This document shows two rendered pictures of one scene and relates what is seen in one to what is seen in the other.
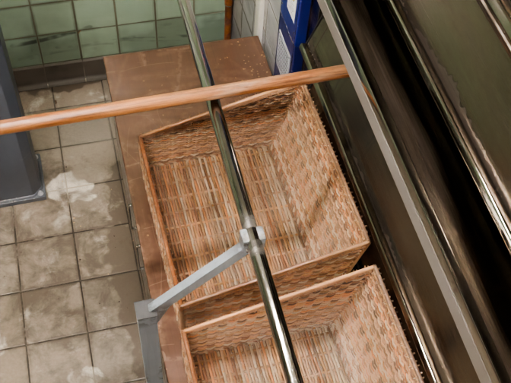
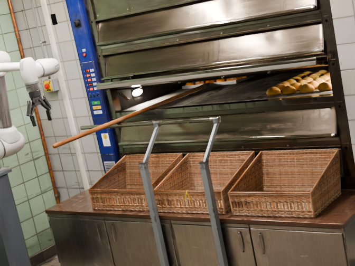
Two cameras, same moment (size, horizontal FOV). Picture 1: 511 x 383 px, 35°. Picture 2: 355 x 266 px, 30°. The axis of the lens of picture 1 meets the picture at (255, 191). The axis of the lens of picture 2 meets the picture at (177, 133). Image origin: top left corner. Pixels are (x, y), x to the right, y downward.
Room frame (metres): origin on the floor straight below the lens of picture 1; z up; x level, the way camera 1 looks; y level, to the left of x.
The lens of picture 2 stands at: (-2.87, 2.25, 1.90)
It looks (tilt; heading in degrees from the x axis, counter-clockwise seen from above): 11 degrees down; 327
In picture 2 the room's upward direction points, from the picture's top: 12 degrees counter-clockwise
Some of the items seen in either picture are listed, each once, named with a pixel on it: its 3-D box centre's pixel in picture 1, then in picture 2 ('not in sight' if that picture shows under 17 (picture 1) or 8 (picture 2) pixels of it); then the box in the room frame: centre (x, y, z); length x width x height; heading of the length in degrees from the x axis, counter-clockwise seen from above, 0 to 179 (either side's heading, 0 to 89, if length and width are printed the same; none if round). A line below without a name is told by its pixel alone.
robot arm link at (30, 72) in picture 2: not in sight; (30, 69); (1.13, 0.66, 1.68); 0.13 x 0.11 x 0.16; 106
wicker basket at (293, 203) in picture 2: not in sight; (285, 181); (0.09, -0.36, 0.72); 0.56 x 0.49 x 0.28; 20
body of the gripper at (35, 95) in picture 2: not in sight; (36, 97); (1.12, 0.67, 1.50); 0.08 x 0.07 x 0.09; 110
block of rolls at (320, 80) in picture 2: not in sight; (315, 80); (0.36, -1.01, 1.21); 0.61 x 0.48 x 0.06; 108
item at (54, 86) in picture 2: not in sight; (50, 85); (2.18, 0.10, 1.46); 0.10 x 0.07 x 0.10; 18
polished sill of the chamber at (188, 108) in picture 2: not in sight; (213, 106); (0.78, -0.44, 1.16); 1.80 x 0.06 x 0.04; 18
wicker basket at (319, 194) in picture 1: (245, 200); (137, 181); (1.23, 0.03, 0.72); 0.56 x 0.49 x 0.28; 20
